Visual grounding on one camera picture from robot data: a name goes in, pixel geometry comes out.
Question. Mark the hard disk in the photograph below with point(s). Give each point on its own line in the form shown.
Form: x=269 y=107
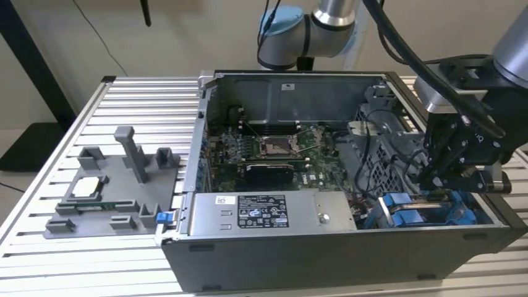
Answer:
x=412 y=205

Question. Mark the grey disk bay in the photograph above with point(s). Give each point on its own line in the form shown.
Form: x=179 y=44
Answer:
x=479 y=213

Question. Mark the grey perforated drive cage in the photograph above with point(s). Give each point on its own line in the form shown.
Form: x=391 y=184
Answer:
x=371 y=154

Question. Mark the green motherboard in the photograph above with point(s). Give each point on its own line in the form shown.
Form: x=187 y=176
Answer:
x=319 y=167

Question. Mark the CPU socket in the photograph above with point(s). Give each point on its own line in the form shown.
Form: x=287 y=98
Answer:
x=275 y=146

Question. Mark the black graphics card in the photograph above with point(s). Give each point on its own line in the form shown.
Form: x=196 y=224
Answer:
x=268 y=171

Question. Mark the silver power supply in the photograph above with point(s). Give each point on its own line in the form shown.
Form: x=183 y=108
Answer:
x=272 y=212

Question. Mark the locking lever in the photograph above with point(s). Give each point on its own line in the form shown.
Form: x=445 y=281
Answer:
x=252 y=129

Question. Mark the dark grey PC case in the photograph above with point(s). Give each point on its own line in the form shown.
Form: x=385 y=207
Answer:
x=313 y=260

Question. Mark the blue case latch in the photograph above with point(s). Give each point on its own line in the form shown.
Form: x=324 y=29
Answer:
x=164 y=217

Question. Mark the grey parts rack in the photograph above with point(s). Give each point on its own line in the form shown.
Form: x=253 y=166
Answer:
x=119 y=185

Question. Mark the black hanging antenna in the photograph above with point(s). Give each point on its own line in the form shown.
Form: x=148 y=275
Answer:
x=145 y=12

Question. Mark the green RAM stick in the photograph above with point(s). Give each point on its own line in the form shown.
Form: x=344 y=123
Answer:
x=92 y=207

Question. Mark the silver CPU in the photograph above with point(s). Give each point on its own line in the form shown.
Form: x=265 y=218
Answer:
x=85 y=187

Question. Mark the black monitor stand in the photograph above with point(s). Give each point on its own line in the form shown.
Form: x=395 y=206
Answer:
x=28 y=92

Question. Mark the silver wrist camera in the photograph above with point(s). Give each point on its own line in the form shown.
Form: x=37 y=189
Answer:
x=433 y=96

